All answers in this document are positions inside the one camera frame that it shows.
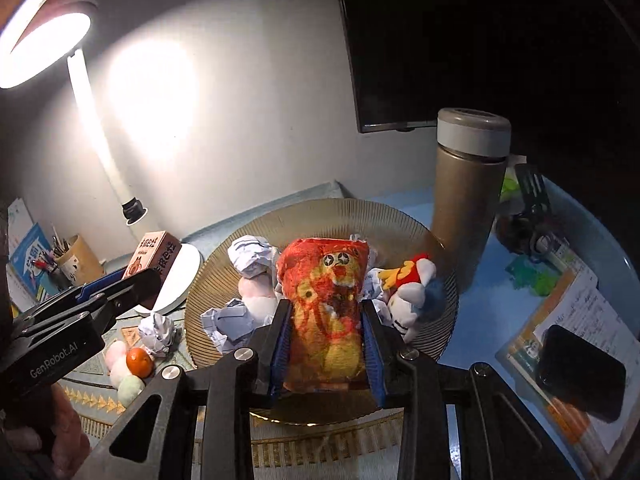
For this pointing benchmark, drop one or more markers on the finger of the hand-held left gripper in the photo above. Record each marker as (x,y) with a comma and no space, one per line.
(135,295)
(102,285)

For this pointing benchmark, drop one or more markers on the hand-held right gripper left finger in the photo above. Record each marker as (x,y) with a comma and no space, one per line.
(280,355)

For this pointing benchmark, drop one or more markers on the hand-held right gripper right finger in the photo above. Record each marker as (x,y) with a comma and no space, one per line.
(375,360)

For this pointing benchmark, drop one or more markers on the pink cardboard box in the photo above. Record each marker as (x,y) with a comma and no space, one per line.
(152,255)

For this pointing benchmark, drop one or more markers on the red snack wrapper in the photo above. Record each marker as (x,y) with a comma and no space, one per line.
(325,310)

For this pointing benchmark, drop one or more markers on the white blue plush toy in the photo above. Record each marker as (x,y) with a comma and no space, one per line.
(410,305)

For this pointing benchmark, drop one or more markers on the brown woven basket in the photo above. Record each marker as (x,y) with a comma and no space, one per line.
(320,220)

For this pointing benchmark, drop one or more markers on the person's left hand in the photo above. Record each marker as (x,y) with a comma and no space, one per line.
(65,425)

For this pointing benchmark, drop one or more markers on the beige pen cup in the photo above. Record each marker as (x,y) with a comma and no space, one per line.
(82,262)

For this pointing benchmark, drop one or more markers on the black mesh pen holder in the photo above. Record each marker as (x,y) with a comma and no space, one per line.
(60,277)

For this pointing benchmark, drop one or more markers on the crumpled paper ball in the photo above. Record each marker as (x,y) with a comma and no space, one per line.
(252,257)
(157,335)
(356,237)
(375,287)
(227,325)

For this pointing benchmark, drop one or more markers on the bundle of pens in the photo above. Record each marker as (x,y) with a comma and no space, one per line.
(55,250)

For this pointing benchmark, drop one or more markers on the pink plush toy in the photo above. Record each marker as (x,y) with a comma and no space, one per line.
(257,295)

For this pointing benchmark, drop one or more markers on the orange mandarin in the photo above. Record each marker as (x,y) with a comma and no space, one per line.
(139,362)

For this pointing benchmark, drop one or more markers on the blue book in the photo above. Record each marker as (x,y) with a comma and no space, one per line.
(27,265)

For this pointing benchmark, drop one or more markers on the pastel dango plush toy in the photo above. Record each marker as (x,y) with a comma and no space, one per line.
(131,391)

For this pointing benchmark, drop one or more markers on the patterned table mat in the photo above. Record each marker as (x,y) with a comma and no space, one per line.
(310,445)

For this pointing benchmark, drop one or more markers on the white paper calendar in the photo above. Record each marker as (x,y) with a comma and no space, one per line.
(20,220)

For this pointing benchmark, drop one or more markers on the white desk lamp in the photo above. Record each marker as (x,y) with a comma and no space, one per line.
(90,110)

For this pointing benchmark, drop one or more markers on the gold thermos bottle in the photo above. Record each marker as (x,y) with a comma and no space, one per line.
(465,200)

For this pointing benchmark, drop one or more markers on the dark key bundle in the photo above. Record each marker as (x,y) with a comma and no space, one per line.
(520,235)

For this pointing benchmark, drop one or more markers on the black phone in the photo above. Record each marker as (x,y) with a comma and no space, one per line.
(580,372)

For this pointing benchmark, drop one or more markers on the stack of papers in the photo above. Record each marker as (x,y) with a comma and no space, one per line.
(585,305)

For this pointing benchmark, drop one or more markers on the green packet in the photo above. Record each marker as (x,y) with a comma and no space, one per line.
(509,185)

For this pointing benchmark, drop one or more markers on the black monitor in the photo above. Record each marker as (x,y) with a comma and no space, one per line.
(450,35)

